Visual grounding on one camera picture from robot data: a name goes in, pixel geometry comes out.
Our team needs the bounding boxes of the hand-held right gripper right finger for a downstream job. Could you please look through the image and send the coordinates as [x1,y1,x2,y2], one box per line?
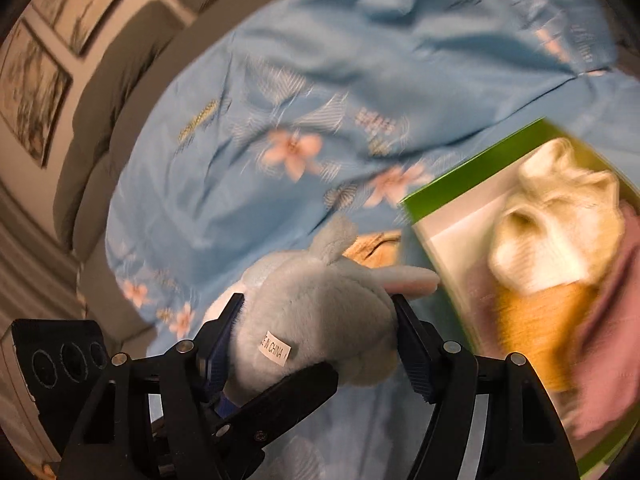
[392,294,583,480]

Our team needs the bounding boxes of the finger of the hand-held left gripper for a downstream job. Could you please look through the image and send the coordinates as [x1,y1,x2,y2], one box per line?
[212,360,341,448]

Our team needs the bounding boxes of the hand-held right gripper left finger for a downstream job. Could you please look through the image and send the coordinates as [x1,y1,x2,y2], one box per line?
[59,292,247,480]

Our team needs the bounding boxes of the light blue plush toy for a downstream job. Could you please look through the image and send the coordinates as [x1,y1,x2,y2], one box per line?
[210,215,441,401]

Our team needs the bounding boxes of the orange fuzzy cloth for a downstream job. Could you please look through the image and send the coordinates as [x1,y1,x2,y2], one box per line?
[492,195,626,396]

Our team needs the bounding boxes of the green box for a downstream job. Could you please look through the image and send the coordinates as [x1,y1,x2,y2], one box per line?
[400,117,640,478]

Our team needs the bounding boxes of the cream waffle cloth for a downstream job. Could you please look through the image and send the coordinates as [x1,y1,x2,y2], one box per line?
[487,137,623,293]

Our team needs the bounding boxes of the pink cloth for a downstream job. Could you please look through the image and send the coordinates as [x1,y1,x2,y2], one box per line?
[462,200,640,441]

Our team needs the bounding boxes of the grey sofa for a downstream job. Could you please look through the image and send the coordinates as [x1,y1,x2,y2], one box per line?
[52,0,326,346]

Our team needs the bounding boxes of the light blue floral blanket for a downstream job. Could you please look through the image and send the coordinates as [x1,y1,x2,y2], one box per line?
[102,0,640,480]

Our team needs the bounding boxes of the framed wall picture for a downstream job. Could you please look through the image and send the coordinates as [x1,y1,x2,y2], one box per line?
[30,0,161,56]
[0,20,73,168]

